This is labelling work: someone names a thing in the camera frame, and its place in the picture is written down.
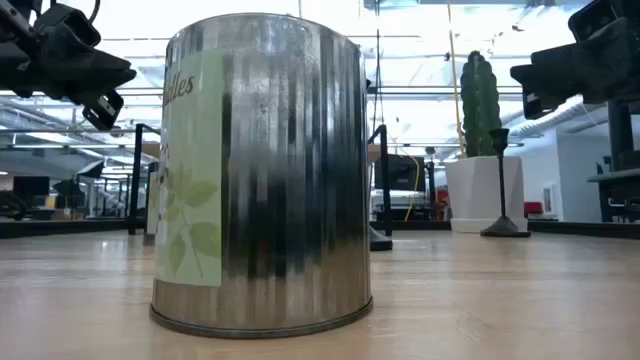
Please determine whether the grey desk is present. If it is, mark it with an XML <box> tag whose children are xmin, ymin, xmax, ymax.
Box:
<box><xmin>587</xmin><ymin>168</ymin><xmax>640</xmax><ymax>224</ymax></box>

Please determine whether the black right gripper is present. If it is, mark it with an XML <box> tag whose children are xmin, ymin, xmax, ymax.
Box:
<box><xmin>509</xmin><ymin>19</ymin><xmax>640</xmax><ymax>120</ymax></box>

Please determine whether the white hexagonal planter pot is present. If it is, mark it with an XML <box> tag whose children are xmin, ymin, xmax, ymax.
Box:
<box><xmin>444</xmin><ymin>155</ymin><xmax>530</xmax><ymax>235</ymax></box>

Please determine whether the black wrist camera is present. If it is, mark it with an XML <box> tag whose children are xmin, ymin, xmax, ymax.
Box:
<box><xmin>33</xmin><ymin>3</ymin><xmax>102</xmax><ymax>49</ymax></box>
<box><xmin>568</xmin><ymin>0</ymin><xmax>629</xmax><ymax>42</ymax></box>

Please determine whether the silver labelled candle tin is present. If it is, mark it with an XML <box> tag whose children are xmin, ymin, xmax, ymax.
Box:
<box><xmin>148</xmin><ymin>12</ymin><xmax>375</xmax><ymax>340</ymax></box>

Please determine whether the black studio lamp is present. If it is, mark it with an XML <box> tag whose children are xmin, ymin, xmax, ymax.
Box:
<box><xmin>74</xmin><ymin>159</ymin><xmax>106</xmax><ymax>180</ymax></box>

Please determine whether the green cactus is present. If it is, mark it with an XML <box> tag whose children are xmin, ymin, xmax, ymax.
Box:
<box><xmin>459</xmin><ymin>49</ymin><xmax>504</xmax><ymax>159</ymax></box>

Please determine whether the black aluminium table frame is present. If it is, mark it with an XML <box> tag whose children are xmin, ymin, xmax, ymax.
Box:
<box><xmin>0</xmin><ymin>218</ymin><xmax>640</xmax><ymax>240</ymax></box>

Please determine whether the wooden shelf with black legs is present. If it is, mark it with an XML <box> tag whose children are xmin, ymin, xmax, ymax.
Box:
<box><xmin>127</xmin><ymin>123</ymin><xmax>394</xmax><ymax>237</ymax></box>

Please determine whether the red cabinet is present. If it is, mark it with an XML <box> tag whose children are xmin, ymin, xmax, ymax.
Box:
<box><xmin>436</xmin><ymin>185</ymin><xmax>450</xmax><ymax>222</ymax></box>

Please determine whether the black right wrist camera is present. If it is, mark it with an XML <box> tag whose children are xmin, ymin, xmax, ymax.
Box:
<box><xmin>568</xmin><ymin>0</ymin><xmax>629</xmax><ymax>42</ymax></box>

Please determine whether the yellow hanging cable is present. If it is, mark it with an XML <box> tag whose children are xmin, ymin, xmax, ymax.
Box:
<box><xmin>446</xmin><ymin>0</ymin><xmax>469</xmax><ymax>157</ymax></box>

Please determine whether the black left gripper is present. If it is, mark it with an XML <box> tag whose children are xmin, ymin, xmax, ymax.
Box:
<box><xmin>0</xmin><ymin>22</ymin><xmax>137</xmax><ymax>132</ymax></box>

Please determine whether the black background screen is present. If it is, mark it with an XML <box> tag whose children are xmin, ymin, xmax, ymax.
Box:
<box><xmin>373</xmin><ymin>153</ymin><xmax>427</xmax><ymax>192</ymax></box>

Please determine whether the small black background monitor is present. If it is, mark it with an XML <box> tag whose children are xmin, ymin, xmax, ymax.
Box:
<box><xmin>12</xmin><ymin>175</ymin><xmax>51</xmax><ymax>197</ymax></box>

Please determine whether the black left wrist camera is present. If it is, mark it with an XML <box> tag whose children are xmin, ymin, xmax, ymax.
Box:
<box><xmin>33</xmin><ymin>3</ymin><xmax>102</xmax><ymax>49</ymax></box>

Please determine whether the yellow background cable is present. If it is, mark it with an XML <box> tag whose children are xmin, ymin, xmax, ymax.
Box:
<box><xmin>403</xmin><ymin>154</ymin><xmax>421</xmax><ymax>222</ymax></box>

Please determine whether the black-framed computer monitor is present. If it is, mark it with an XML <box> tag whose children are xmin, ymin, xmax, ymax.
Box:
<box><xmin>607</xmin><ymin>99</ymin><xmax>636</xmax><ymax>172</ymax></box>

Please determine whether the black hanging cable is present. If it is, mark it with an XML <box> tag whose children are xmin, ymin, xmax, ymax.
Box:
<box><xmin>372</xmin><ymin>0</ymin><xmax>383</xmax><ymax>134</ymax></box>

